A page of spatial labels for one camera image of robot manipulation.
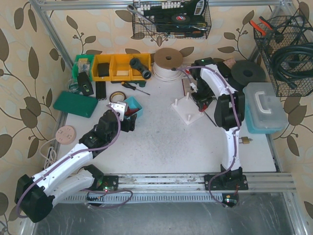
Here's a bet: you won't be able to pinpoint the small yellow black screwdriver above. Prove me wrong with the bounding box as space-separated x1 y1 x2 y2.
121 82 150 95

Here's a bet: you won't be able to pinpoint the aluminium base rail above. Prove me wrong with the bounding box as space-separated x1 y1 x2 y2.
31 172 297 194

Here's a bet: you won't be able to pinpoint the right wire basket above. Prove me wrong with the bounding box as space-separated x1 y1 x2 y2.
253 15 313 97

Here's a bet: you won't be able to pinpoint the green plastic lid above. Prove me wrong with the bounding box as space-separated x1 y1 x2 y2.
53 91 98 118

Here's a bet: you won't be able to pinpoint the small red spring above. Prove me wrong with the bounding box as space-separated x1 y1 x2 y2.
124 107 140 117

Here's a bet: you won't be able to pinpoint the orange handled pliers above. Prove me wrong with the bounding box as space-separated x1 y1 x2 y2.
249 16 273 37

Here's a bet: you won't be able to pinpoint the teal clear storage box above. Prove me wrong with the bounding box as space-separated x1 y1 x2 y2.
243 82 288 134

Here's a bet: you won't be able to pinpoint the yellow parts bin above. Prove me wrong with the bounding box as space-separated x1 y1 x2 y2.
91 53 152 82

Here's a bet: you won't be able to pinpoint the coiled black hose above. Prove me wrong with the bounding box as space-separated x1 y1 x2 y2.
270 43 313 84

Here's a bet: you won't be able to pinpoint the brass padlock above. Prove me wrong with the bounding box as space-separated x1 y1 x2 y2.
239 137 253 144

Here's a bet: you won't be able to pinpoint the green parts bin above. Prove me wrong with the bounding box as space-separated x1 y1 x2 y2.
72 55 94 81

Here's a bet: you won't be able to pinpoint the large red spring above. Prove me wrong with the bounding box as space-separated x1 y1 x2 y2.
199 103 208 112

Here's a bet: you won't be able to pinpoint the round beige power socket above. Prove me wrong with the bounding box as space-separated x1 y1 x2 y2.
55 125 76 145

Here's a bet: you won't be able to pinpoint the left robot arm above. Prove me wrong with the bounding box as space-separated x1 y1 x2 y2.
15 107 122 223

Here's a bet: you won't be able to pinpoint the black pouch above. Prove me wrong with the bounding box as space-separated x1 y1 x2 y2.
217 62 231 78

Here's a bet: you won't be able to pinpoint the white cord spool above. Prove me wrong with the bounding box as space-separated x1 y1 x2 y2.
153 47 183 82

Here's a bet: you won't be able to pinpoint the beige work glove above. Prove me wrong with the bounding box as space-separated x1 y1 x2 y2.
181 78 197 96

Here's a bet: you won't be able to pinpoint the black disc spool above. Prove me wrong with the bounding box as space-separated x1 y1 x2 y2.
228 60 266 91

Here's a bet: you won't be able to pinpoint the white peg board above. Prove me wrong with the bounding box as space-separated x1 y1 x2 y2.
171 92 204 125

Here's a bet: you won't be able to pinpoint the top wire basket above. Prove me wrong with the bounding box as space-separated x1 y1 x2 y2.
127 0 211 41

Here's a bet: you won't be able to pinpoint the black rectangular block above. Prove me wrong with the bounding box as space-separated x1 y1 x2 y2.
95 81 107 100

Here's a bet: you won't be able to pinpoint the teal plastic tray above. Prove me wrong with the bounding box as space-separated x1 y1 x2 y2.
123 96 143 119

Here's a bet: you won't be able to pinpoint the yellow black handled file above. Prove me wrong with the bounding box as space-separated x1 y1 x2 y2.
204 112 217 127

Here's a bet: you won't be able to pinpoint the brown tape roll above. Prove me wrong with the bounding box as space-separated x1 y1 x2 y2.
109 91 127 103

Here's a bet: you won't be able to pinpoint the black pipe fitting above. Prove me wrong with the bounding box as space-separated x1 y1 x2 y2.
130 58 152 80

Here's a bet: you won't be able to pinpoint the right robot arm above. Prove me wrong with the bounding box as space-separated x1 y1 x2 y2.
189 57 248 191

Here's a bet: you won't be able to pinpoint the black green device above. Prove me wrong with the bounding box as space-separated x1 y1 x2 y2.
77 72 94 96

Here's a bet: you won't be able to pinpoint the wire basket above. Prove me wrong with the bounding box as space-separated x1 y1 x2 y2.
127 0 211 41
253 15 313 97

